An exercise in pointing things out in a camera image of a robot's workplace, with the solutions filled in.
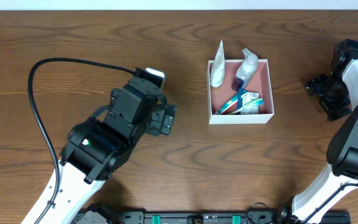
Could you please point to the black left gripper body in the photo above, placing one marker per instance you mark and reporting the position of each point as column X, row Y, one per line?
column 162, row 121

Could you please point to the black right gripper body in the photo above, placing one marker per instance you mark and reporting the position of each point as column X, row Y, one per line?
column 317, row 86

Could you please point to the Colgate toothpaste tube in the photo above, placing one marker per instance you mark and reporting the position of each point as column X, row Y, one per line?
column 227, row 105

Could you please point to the green white toothbrush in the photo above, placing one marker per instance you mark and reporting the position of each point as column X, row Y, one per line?
column 255, row 103

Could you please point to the white floral lotion tube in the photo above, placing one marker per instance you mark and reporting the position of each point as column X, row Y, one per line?
column 218, row 70

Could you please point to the green white soap packet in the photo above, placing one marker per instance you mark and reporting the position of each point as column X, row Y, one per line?
column 250, row 109

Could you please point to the blue disposable razor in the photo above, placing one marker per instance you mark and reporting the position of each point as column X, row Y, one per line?
column 240, row 95

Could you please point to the clear bottle blue liquid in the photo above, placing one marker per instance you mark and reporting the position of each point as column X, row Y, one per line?
column 246, row 71

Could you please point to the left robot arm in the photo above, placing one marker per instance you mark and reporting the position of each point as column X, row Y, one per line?
column 100, row 145

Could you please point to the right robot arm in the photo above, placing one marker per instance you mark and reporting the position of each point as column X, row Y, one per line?
column 340, row 174

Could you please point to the white box pink interior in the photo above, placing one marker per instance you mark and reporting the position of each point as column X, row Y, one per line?
column 259, row 83

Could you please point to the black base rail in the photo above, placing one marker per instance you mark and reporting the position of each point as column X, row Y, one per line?
column 103, row 213

